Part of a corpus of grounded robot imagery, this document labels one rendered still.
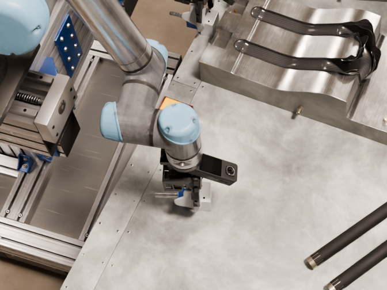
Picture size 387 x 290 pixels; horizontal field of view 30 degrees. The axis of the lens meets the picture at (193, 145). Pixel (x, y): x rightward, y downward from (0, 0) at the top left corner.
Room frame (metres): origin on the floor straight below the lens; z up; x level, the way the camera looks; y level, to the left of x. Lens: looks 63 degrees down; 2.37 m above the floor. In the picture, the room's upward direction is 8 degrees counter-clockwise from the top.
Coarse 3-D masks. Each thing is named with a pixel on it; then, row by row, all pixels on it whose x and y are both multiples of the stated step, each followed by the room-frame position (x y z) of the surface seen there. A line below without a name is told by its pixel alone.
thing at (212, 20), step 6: (210, 12) 1.17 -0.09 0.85; (216, 12) 1.17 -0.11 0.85; (210, 18) 1.15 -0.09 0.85; (216, 18) 1.15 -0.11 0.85; (192, 24) 1.15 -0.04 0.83; (204, 24) 1.13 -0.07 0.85; (210, 24) 1.13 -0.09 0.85; (216, 24) 1.15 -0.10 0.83; (204, 30) 1.14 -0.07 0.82; (210, 30) 1.13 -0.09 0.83; (210, 36) 1.13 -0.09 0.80
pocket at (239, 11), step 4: (240, 0) 1.17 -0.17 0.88; (244, 0) 1.17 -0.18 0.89; (236, 4) 1.18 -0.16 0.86; (240, 4) 1.17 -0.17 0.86; (244, 4) 1.17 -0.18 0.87; (232, 8) 1.16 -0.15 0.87; (236, 8) 1.16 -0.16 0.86; (240, 8) 1.16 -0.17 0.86; (244, 8) 1.16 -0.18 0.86; (232, 12) 1.15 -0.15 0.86; (236, 12) 1.15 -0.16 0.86; (240, 12) 1.15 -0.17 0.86
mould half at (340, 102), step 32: (256, 0) 1.16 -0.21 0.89; (288, 0) 1.15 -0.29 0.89; (256, 32) 1.06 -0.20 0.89; (288, 32) 1.05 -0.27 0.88; (224, 64) 0.98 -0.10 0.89; (256, 64) 0.97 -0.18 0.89; (384, 64) 0.93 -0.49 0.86; (256, 96) 0.92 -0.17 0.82; (288, 96) 0.87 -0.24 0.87; (320, 96) 0.83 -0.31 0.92; (352, 96) 0.84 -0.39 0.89; (384, 96) 0.84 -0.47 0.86; (352, 128) 0.79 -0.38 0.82; (384, 128) 0.76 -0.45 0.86
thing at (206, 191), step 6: (204, 186) 0.68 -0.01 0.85; (210, 186) 0.68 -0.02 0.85; (180, 192) 0.68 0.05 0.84; (204, 192) 0.66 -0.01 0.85; (210, 192) 0.66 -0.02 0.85; (174, 198) 0.67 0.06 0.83; (204, 198) 0.65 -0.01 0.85; (210, 198) 0.65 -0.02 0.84; (204, 204) 0.64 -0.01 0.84; (210, 204) 0.64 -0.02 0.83; (204, 210) 0.64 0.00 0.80; (210, 210) 0.64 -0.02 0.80
